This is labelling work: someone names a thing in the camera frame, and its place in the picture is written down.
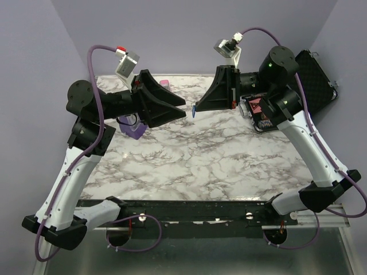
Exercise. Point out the aluminium frame extrusion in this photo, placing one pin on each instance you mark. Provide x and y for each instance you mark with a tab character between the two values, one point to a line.
327	219

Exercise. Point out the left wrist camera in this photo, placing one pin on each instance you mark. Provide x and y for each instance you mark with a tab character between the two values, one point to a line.
125	68

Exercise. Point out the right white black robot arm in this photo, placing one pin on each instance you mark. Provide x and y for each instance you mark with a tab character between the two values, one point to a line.
286	110

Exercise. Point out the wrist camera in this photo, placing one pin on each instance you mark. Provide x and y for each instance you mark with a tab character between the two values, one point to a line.
229	49
125	68

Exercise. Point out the black poker chip case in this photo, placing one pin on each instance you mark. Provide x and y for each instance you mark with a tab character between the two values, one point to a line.
318	89

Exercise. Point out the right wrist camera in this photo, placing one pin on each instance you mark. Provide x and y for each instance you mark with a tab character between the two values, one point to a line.
229	49

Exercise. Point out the purple metronome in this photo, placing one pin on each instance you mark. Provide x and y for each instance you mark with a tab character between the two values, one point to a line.
132	126

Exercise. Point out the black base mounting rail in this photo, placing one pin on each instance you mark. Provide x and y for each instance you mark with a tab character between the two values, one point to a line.
196	219

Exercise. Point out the pink metronome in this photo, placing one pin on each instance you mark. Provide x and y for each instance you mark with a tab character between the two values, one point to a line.
165	84

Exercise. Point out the red playing card deck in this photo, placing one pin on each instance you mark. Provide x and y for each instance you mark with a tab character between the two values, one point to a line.
255	107

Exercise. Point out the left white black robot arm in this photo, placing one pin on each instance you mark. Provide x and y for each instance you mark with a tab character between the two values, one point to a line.
57	220

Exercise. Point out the blue key tag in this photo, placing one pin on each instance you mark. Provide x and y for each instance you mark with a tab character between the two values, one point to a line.
193	111

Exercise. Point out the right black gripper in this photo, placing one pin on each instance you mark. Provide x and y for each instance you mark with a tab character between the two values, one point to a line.
219	96

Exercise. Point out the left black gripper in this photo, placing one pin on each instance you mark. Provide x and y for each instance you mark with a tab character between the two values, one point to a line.
155	112

